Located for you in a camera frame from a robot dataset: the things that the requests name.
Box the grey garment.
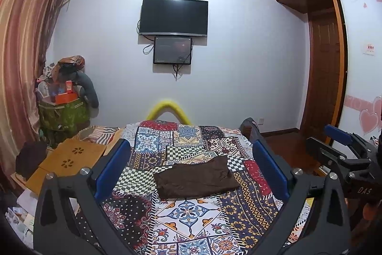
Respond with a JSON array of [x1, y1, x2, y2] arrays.
[[240, 118, 260, 142]]

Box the striped pink curtain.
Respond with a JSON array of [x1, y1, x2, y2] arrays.
[[0, 0, 74, 190]]

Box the dark brown cloth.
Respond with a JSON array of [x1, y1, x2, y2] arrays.
[[16, 140, 48, 181]]

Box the black wall television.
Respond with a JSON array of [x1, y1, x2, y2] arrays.
[[140, 0, 209, 37]]

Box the wooden lap desk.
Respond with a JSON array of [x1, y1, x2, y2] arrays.
[[25, 138, 108, 196]]

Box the white papers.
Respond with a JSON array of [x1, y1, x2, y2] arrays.
[[4, 192, 38, 248]]

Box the orange box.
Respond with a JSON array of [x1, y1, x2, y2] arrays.
[[55, 92, 80, 104]]

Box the person's right hand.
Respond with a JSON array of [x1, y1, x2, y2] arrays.
[[360, 201, 382, 224]]

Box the brown wooden door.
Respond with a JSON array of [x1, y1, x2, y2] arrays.
[[300, 8, 348, 145]]

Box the white paper notice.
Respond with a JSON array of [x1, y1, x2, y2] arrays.
[[362, 41, 377, 55]]

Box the small black wall monitor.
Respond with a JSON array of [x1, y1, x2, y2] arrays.
[[153, 37, 192, 65]]

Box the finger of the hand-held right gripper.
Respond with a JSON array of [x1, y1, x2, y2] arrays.
[[305, 136, 372, 175], [325, 124, 373, 154]]

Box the yellow foam hoop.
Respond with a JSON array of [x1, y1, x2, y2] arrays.
[[146, 98, 193, 125]]

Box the patchwork printed blanket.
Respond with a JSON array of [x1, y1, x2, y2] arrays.
[[74, 120, 314, 255]]

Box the green storage bag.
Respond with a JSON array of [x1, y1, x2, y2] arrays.
[[38, 97, 90, 148]]

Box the black monitor cable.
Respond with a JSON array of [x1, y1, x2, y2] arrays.
[[173, 64, 191, 81]]

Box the black looped cable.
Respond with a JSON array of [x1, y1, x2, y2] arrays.
[[143, 34, 156, 55]]

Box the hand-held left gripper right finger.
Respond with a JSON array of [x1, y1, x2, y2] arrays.
[[252, 140, 351, 255]]

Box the grey plush toy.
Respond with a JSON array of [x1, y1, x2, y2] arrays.
[[73, 70, 100, 109]]

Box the brown pants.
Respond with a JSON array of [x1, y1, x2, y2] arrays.
[[153, 155, 241, 200]]

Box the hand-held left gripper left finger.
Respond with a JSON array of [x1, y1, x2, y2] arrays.
[[32, 138, 133, 255]]

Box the striped cloth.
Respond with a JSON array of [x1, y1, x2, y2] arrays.
[[73, 125, 120, 143]]

